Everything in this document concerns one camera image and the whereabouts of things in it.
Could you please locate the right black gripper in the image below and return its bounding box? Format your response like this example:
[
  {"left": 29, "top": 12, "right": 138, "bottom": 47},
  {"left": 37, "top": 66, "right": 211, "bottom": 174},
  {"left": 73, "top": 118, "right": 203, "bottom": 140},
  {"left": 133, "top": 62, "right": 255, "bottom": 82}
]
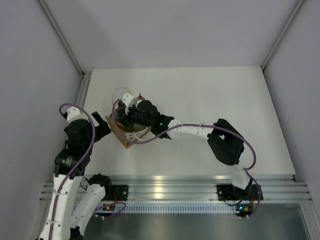
[{"left": 115, "top": 104, "right": 153, "bottom": 129}]

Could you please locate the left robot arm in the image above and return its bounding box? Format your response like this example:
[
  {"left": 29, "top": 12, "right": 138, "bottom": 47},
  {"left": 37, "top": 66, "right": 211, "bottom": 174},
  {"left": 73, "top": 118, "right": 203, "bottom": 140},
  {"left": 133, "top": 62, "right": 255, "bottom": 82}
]
[{"left": 38, "top": 107, "right": 113, "bottom": 240}]

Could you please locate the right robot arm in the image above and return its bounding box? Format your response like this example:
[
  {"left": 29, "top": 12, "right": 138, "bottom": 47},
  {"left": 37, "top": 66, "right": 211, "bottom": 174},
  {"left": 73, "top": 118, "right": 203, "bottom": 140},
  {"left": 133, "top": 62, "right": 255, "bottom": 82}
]
[{"left": 111, "top": 97, "right": 263, "bottom": 201}]

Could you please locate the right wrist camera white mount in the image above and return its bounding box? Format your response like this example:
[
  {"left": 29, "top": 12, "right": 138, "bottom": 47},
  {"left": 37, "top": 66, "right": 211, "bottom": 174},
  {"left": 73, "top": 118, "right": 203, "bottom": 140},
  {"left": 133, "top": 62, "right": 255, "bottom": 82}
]
[{"left": 119, "top": 92, "right": 135, "bottom": 113}]

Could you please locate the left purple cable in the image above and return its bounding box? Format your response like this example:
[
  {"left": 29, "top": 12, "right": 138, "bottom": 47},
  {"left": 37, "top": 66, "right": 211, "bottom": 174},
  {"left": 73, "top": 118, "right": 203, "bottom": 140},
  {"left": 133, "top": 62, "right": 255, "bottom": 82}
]
[{"left": 47, "top": 102, "right": 97, "bottom": 240}]

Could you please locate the left aluminium frame post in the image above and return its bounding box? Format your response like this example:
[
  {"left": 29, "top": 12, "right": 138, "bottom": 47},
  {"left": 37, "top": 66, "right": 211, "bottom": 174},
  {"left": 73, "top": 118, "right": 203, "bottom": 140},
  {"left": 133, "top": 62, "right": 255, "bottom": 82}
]
[{"left": 35, "top": 0, "right": 92, "bottom": 107}]

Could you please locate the aluminium frame post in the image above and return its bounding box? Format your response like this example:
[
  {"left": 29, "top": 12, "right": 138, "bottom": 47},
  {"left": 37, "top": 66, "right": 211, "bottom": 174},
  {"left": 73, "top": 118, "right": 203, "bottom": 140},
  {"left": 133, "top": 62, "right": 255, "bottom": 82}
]
[
  {"left": 260, "top": 0, "right": 307, "bottom": 72},
  {"left": 35, "top": 0, "right": 92, "bottom": 107}
]

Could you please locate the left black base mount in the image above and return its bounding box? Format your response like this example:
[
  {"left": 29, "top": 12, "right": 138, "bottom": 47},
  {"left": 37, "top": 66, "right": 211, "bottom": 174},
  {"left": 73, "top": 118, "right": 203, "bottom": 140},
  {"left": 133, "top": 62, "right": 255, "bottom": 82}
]
[{"left": 104, "top": 185, "right": 129, "bottom": 202}]

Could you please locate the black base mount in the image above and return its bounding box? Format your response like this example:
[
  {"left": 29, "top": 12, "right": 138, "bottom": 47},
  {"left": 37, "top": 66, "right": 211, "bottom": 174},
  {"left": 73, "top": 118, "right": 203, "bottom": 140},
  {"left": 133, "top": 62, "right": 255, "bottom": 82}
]
[
  {"left": 104, "top": 185, "right": 129, "bottom": 202},
  {"left": 216, "top": 184, "right": 239, "bottom": 201}
]

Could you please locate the white slotted cable duct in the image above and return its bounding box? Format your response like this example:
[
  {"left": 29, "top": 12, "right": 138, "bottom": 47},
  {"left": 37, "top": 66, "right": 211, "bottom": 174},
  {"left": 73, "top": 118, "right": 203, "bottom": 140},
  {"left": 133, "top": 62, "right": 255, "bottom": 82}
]
[{"left": 95, "top": 203, "right": 239, "bottom": 214}]

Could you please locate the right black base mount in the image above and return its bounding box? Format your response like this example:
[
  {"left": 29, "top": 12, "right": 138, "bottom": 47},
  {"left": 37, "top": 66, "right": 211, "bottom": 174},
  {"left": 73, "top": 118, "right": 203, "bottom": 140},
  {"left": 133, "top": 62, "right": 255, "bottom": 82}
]
[{"left": 216, "top": 184, "right": 239, "bottom": 201}]

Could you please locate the right aluminium frame post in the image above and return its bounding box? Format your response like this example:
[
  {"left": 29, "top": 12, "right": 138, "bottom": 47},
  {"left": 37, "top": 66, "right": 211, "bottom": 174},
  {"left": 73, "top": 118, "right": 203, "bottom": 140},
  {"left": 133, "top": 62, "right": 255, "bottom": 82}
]
[{"left": 260, "top": 0, "right": 307, "bottom": 72}]

